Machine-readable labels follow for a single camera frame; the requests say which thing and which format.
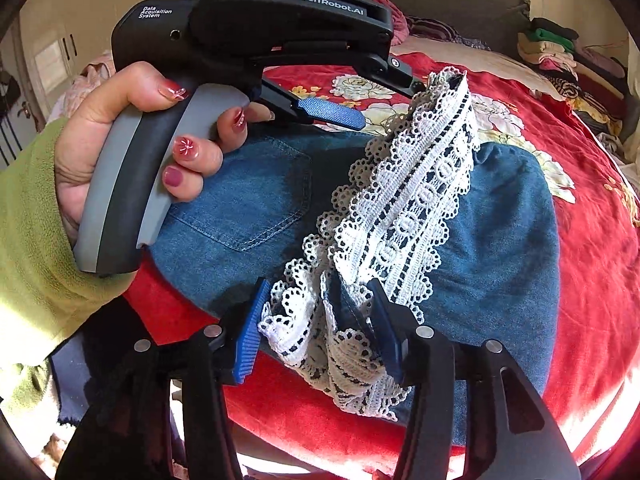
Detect blue denim lace-trimmed pants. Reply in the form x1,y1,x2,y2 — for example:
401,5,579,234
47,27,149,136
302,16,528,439
150,67,562,422

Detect red floral blanket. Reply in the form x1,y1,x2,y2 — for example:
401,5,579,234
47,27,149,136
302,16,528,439
122,52,640,480

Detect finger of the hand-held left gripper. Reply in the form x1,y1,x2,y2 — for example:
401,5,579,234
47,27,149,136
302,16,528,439
270,40,428,99
259,79,367,132

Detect person's left hand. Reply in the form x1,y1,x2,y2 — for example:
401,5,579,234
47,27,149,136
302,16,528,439
52,62,276,243

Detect beige bed sheet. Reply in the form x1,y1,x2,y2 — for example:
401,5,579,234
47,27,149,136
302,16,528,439
390,35,571,102

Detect pink blanket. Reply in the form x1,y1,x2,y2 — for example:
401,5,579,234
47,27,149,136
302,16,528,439
385,0,412,47

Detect striped purple cloth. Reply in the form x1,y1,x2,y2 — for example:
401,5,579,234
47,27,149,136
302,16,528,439
405,16,462,44

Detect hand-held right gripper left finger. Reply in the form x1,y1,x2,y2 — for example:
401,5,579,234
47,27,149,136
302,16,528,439
55,277,273,480

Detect peach and white cloth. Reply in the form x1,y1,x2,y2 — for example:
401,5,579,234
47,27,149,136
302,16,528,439
50,50,119,122

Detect pile of folded clothes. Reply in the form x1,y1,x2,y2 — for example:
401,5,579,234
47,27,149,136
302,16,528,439
515,16,640,161

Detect grey headboard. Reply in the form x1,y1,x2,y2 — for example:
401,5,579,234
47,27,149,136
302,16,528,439
300,0,532,56

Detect cream wardrobe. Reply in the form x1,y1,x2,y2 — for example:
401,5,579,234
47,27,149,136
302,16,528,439
20,10,117,126

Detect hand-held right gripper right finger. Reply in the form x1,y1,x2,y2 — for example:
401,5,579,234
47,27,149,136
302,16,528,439
366,280,583,480

